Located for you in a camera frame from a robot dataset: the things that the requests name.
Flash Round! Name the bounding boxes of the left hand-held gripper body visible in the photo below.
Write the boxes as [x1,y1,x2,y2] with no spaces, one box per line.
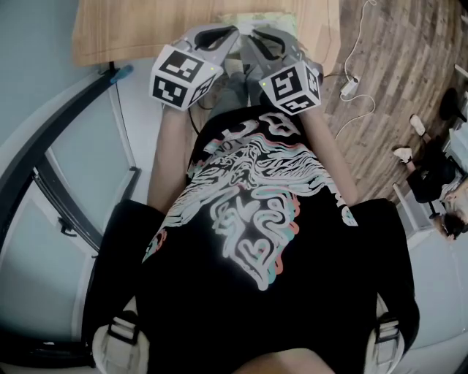
[148,33,224,112]

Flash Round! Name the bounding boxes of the black door frame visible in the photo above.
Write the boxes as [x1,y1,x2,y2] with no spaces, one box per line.
[0,67,143,253]

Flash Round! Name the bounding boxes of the black cable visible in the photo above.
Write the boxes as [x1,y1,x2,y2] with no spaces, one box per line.
[186,96,217,136]

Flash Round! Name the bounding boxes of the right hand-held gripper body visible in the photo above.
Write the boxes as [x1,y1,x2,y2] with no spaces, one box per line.
[260,50,325,117]

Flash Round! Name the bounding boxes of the person's grey trousers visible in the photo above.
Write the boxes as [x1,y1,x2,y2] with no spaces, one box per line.
[214,58,265,110]

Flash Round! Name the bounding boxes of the white cable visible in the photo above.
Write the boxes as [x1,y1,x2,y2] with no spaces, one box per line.
[334,0,377,140]

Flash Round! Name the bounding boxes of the person's left forearm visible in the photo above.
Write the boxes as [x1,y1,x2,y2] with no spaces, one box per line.
[147,104,201,213]

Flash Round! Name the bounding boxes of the blue handled tool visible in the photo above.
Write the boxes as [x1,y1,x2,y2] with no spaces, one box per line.
[108,61,135,84]

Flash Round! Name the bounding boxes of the black round stool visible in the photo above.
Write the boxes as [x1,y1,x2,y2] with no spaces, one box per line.
[437,86,468,123]

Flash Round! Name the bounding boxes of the white power adapter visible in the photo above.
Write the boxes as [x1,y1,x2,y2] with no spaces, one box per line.
[339,75,362,102]

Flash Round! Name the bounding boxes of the person's right forearm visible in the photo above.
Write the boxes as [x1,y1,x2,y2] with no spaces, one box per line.
[298,104,360,206]

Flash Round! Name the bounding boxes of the black door handle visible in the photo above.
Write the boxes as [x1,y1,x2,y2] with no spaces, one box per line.
[57,215,78,237]

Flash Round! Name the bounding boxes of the green wet wipe pack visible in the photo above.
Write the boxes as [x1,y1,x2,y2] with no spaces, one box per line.
[218,12,298,34]

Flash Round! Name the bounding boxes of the black printed t-shirt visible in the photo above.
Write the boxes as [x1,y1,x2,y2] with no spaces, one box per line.
[82,105,421,374]

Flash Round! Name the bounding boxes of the white shoulder strap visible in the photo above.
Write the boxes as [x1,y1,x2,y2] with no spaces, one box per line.
[365,294,405,374]
[91,294,151,374]

